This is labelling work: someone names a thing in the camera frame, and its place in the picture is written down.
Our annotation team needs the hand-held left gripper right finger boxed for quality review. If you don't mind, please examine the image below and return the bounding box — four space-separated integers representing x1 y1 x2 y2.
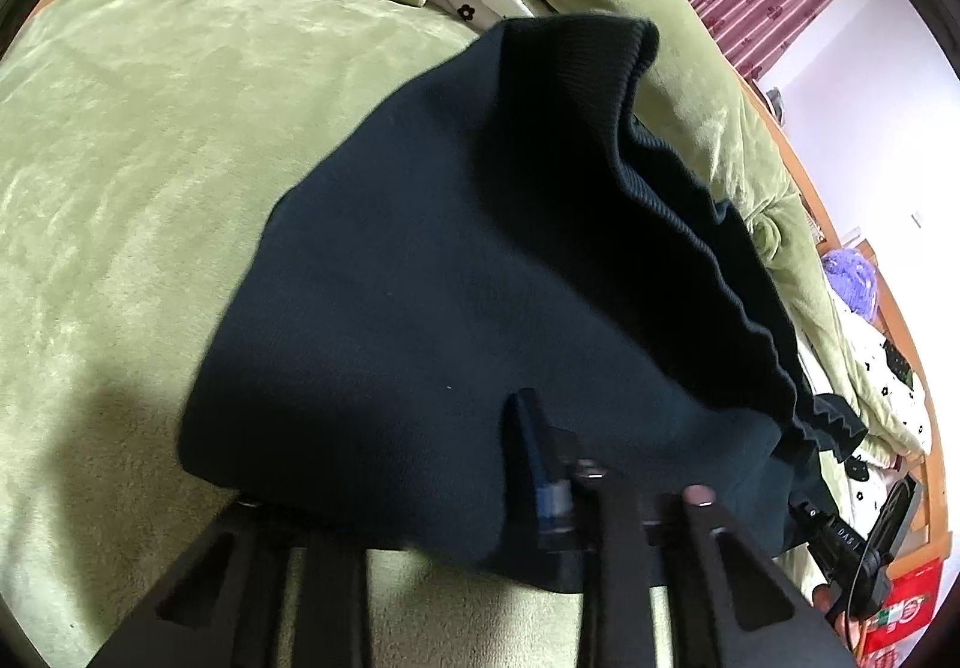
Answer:
504 389 860 668

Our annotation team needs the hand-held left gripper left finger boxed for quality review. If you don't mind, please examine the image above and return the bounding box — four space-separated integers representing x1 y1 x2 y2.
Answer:
84 499 372 668

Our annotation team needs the red box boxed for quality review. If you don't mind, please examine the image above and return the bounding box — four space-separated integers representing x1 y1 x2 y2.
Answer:
855 555 946 668

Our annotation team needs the wooden bed frame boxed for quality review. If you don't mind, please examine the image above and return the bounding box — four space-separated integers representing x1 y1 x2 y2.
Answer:
30 0 947 553

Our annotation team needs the person's right hand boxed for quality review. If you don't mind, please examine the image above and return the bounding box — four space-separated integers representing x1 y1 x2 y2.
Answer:
810 582 863 650

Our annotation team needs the dark navy sweater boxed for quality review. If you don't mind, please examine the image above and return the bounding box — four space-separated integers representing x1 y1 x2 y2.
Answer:
180 16 871 594

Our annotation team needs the green plush bed sheet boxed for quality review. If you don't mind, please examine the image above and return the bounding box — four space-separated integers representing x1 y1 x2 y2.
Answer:
0 0 826 668

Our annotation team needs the purple plush toy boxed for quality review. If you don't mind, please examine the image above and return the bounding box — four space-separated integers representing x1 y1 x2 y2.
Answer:
817 246 878 320

